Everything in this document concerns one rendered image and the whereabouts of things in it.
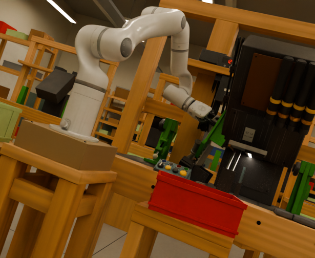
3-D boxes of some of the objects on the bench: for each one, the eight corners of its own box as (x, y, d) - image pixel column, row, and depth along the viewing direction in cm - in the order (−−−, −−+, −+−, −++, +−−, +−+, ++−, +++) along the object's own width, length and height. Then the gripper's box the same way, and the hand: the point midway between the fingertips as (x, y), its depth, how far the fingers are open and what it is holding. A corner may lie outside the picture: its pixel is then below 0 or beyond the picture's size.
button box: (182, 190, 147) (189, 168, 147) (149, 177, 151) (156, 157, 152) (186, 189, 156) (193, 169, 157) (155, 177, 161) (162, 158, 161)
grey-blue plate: (236, 198, 154) (247, 167, 154) (232, 196, 155) (242, 166, 155) (237, 196, 163) (247, 168, 164) (233, 195, 164) (243, 166, 164)
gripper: (195, 103, 195) (223, 120, 190) (179, 117, 185) (208, 136, 180) (199, 92, 190) (228, 110, 185) (183, 107, 180) (213, 126, 174)
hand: (215, 121), depth 183 cm, fingers closed on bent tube, 3 cm apart
